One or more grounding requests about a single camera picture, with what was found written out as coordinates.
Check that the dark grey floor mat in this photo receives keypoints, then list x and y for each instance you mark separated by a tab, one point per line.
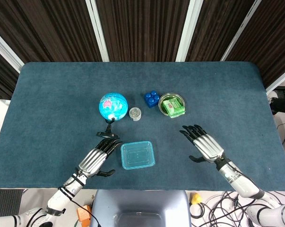
5	199

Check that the green wet wipes pack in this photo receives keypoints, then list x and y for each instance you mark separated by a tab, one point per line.
174	107

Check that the clear plastic container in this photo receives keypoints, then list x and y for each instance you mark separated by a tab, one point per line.
123	165

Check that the black equipment beside table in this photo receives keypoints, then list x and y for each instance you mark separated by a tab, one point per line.
282	104

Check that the blue toy building block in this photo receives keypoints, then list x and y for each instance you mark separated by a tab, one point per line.
151	99

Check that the small clear round jar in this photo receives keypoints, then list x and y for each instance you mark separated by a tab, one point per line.
135	114

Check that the round metal bowl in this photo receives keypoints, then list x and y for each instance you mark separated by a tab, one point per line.
180	99

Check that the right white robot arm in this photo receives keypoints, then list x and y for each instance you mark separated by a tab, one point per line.
239	182

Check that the grey robot torso base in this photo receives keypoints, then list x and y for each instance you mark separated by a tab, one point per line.
140	203

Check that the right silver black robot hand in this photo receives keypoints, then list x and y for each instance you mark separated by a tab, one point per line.
207	147

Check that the small globe on black stand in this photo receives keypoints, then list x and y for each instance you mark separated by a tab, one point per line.
114	105

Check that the orange floor object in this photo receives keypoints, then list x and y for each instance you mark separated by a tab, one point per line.
83	214

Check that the blue table cloth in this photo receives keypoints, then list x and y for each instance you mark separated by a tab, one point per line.
62	106

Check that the blue container lid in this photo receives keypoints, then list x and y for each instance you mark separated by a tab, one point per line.
137	154

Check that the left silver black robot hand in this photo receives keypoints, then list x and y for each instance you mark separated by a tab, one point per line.
92	159

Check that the yellow floor object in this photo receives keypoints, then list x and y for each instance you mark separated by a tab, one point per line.
195	198

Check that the white partition frame post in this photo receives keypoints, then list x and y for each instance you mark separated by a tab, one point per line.
241	30
189	30
97	30
279	82
7	53

